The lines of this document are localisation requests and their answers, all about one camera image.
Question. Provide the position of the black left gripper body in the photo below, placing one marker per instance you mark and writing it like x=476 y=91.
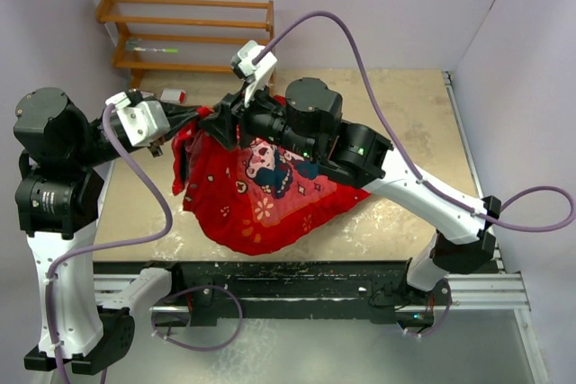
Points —
x=156 y=149

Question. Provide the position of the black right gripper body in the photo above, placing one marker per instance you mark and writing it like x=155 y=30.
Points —
x=261 y=102

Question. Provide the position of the red printed pillowcase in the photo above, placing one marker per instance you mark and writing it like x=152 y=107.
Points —
x=254 y=200

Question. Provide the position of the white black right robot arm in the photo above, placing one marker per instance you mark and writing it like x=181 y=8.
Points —
x=309 y=127

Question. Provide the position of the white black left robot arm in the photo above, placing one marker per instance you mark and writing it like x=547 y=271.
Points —
x=58 y=209

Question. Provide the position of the white red small box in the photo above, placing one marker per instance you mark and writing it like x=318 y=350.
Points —
x=172 y=95

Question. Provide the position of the green white pen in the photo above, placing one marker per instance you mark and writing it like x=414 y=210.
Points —
x=153 y=48

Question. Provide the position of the wooden shelf rack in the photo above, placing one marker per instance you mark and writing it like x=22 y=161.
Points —
x=127 y=55

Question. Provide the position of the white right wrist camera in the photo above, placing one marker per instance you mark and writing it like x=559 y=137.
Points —
x=254 y=71

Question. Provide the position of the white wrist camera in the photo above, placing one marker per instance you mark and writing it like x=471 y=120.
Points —
x=143 y=122
x=254 y=71

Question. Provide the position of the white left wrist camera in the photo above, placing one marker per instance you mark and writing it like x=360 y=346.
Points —
x=143 y=122

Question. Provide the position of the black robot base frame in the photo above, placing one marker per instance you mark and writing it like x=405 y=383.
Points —
x=205 y=292

